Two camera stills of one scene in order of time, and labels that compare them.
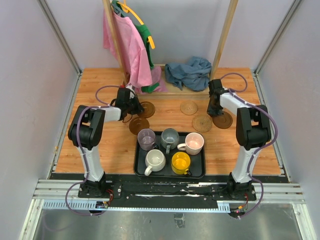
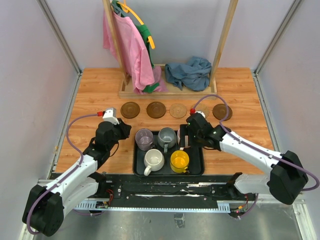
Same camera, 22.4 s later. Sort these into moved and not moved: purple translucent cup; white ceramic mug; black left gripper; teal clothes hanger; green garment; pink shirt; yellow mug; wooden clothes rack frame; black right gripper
Moved: black left gripper; black right gripper
Not moved: pink shirt; purple translucent cup; teal clothes hanger; wooden clothes rack frame; yellow mug; green garment; white ceramic mug
